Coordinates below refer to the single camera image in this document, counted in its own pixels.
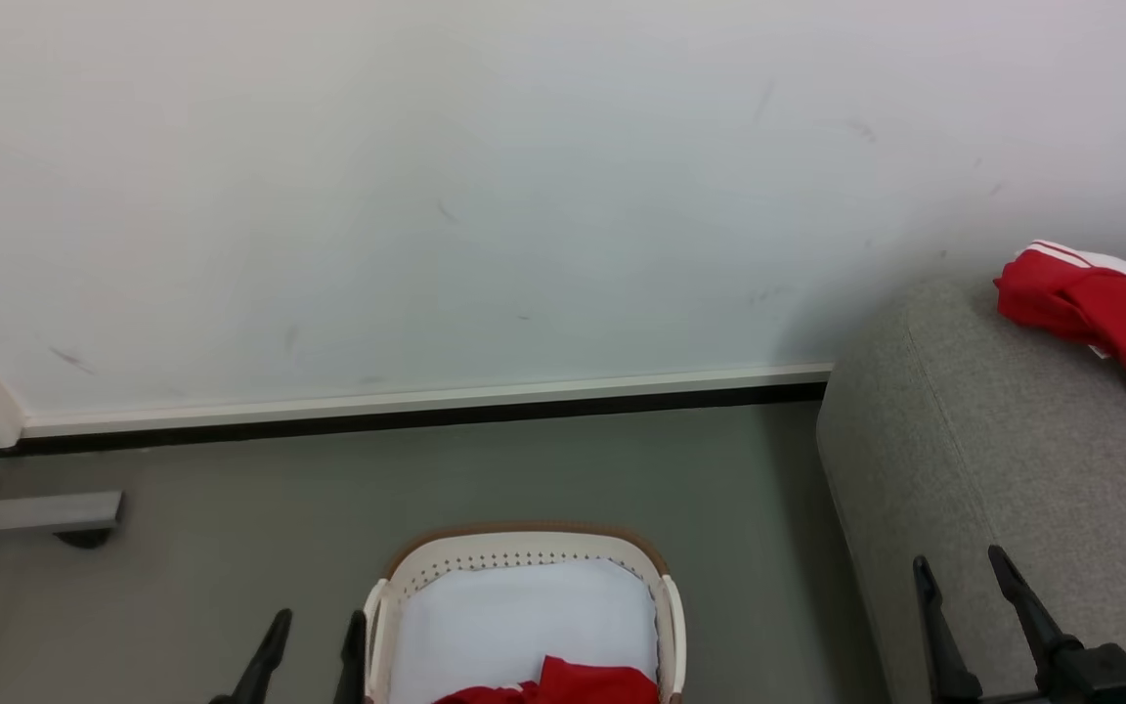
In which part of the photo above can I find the red and white garment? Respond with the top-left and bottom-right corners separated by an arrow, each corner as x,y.
992,240 -> 1126,412

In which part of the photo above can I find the grey fabric sofa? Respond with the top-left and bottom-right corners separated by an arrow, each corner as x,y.
815,256 -> 1126,704

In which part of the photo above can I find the grey metal furniture foot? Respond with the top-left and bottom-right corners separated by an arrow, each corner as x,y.
0,491 -> 124,549

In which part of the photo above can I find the red garment in basket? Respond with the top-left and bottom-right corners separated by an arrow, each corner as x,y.
432,655 -> 662,704

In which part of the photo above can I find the white cloth in basket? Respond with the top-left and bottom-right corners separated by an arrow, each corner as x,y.
389,557 -> 662,704

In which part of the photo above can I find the white plastic laundry basket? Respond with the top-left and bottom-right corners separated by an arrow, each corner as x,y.
362,522 -> 688,704

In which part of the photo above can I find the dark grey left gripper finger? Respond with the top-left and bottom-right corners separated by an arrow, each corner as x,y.
332,609 -> 368,704
209,608 -> 294,704

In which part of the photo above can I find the white skirting board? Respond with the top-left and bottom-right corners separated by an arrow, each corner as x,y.
22,364 -> 834,439

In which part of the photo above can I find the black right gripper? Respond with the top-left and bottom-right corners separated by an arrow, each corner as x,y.
912,545 -> 1126,704

